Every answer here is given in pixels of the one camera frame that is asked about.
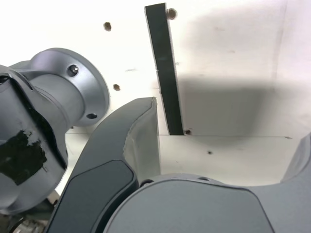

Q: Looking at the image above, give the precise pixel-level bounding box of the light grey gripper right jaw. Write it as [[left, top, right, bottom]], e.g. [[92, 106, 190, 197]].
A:
[[101, 132, 311, 233]]

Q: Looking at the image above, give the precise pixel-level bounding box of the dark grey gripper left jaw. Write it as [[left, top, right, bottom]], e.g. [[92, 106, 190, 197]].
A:
[[45, 96, 161, 233]]

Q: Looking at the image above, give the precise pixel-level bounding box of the black tape strip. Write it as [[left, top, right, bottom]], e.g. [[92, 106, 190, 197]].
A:
[[144, 2, 185, 135]]

